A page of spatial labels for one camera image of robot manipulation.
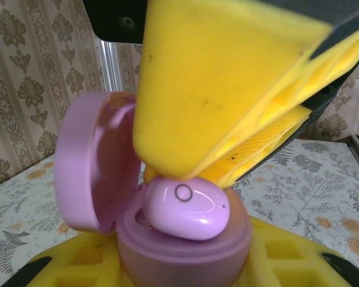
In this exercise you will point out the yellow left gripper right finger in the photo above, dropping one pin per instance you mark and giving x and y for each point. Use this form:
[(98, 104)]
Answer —
[(287, 263)]

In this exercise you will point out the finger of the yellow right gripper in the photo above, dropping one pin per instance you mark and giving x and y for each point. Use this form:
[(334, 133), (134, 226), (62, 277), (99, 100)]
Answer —
[(272, 134), (203, 89)]

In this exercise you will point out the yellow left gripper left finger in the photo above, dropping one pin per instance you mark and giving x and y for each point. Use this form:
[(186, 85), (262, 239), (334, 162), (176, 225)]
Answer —
[(77, 263)]

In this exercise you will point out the pink earbud charging case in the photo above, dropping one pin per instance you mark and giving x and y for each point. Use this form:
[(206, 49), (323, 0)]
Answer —
[(86, 167)]

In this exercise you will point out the pink earbud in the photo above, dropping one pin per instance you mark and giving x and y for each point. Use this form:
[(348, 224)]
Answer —
[(182, 215)]

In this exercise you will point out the aluminium corner post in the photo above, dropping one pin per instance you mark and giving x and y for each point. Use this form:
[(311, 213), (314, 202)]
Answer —
[(109, 65)]

